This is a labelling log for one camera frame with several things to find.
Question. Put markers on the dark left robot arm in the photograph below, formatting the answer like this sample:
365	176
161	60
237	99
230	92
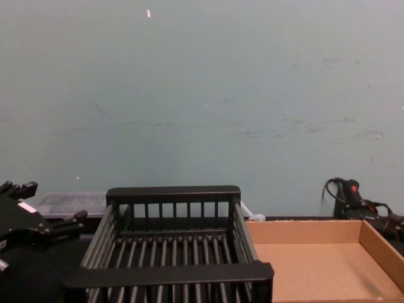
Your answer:
26	279

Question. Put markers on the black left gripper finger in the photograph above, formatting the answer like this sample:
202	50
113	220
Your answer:
23	190
67	227

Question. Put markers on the plain pale wall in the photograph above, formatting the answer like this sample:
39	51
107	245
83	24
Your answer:
202	94

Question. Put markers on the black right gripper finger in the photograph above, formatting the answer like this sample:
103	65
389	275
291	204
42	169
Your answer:
398	225

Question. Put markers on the clear plastic case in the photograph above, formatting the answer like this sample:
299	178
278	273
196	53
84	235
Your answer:
69	204

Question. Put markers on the black rack with steel bars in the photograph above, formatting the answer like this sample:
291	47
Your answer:
176	252

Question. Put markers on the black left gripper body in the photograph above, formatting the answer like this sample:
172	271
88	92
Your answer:
22	225

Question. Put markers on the small white three-armed plastic piece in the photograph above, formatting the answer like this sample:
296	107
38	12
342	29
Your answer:
257	217

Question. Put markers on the shallow brown cardboard tray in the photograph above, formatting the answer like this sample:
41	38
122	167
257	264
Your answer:
315	268

